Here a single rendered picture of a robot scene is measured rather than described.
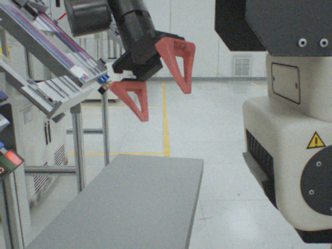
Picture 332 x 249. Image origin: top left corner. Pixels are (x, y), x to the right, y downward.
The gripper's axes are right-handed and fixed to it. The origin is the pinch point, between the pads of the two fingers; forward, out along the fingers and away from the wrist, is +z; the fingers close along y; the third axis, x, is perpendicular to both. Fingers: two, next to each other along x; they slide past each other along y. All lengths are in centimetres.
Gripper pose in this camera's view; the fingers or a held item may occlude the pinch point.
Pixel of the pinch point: (163, 103)
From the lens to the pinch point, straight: 48.2
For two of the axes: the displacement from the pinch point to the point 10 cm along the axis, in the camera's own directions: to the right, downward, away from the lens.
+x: 6.8, -0.7, 7.3
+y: 6.5, -3.9, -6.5
